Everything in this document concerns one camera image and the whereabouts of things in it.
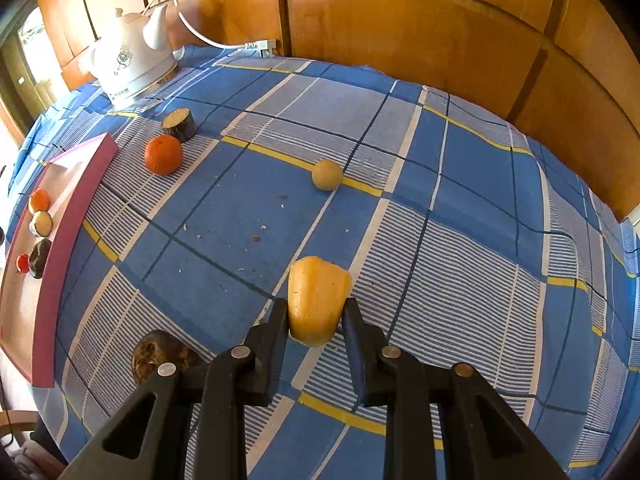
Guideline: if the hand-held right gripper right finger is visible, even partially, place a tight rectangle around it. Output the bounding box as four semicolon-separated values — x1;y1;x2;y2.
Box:
341;297;571;480

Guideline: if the pink shallow tray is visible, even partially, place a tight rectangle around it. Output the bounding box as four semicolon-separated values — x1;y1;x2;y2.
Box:
0;133;118;388

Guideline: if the tan longan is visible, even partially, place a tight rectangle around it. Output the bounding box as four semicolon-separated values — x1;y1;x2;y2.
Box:
312;159;344;192

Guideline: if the dark brown water chestnut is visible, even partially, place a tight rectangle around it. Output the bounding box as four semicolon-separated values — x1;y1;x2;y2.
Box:
27;238;53;279
131;329;203;386

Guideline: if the white ceramic electric kettle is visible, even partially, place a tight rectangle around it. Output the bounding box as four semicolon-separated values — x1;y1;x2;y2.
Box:
80;2;180;110

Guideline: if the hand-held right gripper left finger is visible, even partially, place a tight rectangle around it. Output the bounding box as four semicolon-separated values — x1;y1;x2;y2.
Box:
57;297;290;480

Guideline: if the wooden chair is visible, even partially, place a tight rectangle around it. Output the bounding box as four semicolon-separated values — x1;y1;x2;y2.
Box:
0;407;41;448

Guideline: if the white power cable with plug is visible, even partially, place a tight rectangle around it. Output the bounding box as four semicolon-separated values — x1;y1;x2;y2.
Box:
142;0;278;58

